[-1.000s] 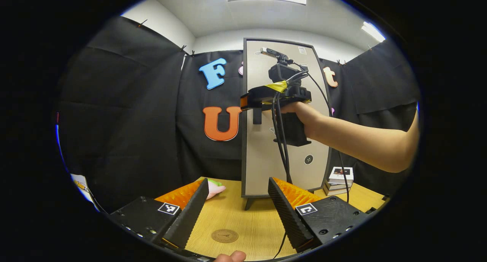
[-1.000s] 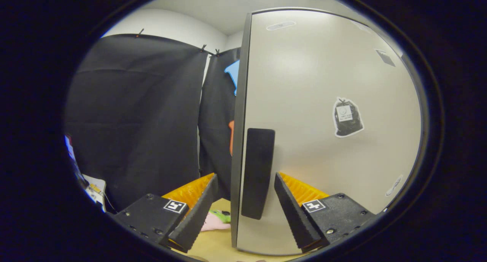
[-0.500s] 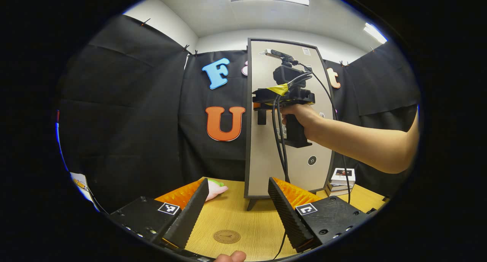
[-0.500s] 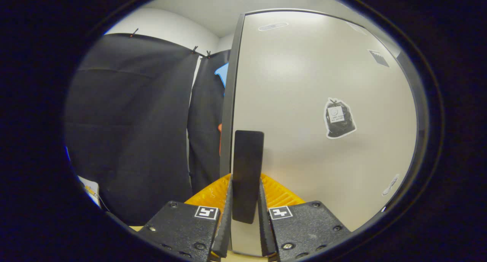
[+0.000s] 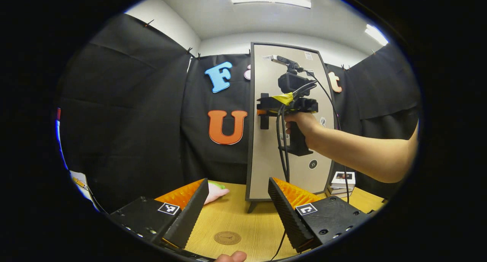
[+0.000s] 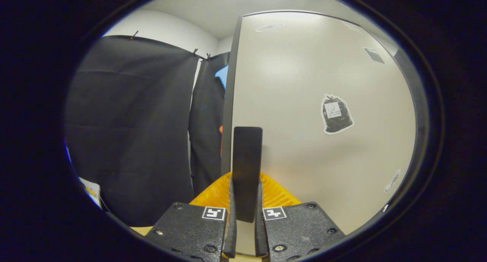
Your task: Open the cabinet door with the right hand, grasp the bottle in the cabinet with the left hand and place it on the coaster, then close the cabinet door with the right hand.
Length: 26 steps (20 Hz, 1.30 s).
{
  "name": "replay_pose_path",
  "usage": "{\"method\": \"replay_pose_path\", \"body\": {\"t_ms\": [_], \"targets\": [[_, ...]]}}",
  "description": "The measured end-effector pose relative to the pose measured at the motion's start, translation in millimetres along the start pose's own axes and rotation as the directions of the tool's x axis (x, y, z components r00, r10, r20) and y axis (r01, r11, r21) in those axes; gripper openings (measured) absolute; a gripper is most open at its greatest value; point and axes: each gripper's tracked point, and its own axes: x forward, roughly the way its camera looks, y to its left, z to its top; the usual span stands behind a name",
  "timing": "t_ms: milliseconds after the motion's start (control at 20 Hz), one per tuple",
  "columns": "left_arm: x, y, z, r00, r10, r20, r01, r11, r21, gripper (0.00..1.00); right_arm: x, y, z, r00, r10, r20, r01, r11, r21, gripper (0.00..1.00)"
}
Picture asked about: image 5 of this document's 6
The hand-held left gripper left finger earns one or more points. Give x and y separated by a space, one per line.
188 220

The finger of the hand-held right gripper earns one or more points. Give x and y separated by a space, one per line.
272 103

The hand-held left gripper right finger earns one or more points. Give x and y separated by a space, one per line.
289 220

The dark grey cabinet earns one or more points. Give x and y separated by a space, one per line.
252 205

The round brown coaster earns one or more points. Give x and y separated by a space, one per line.
227 238

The beige cabinet door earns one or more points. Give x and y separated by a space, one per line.
266 159

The pink plush toy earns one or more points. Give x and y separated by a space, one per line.
215 193

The grey book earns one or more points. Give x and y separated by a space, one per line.
340 191

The white book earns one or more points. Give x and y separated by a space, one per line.
343 178

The black backdrop cloth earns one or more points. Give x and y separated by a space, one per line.
125 121

